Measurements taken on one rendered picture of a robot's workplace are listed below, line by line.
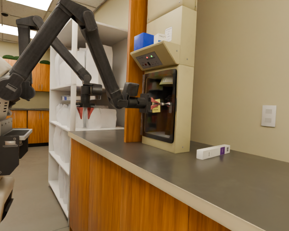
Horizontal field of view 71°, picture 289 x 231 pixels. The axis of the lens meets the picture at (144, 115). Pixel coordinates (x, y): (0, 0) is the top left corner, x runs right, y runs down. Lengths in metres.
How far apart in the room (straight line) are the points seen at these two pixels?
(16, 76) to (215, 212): 0.75
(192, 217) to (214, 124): 0.87
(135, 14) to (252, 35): 0.72
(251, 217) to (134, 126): 0.96
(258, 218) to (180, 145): 0.64
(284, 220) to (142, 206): 0.52
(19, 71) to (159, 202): 0.69
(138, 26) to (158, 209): 1.10
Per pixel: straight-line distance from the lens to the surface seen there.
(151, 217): 0.90
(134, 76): 1.37
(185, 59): 1.14
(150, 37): 1.26
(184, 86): 1.12
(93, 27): 0.87
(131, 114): 1.35
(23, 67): 0.86
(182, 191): 0.67
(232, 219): 0.58
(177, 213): 0.76
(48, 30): 0.86
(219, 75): 1.47
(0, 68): 1.02
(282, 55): 1.31
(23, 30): 1.33
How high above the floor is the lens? 1.19
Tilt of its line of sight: 3 degrees down
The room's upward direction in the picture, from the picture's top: 2 degrees clockwise
